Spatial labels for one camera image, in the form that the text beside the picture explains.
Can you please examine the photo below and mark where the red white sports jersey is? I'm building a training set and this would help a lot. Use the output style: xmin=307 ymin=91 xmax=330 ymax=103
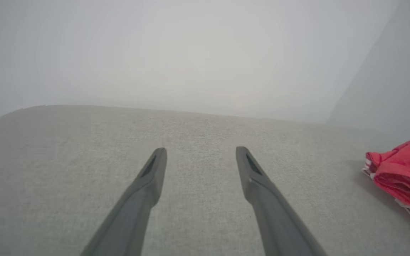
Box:
xmin=361 ymin=129 xmax=410 ymax=235

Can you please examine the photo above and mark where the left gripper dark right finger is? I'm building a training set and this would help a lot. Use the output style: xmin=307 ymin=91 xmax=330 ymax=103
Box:
xmin=235 ymin=146 xmax=328 ymax=256

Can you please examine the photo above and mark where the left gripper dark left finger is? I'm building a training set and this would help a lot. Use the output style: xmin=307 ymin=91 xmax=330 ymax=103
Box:
xmin=80 ymin=148 xmax=168 ymax=256

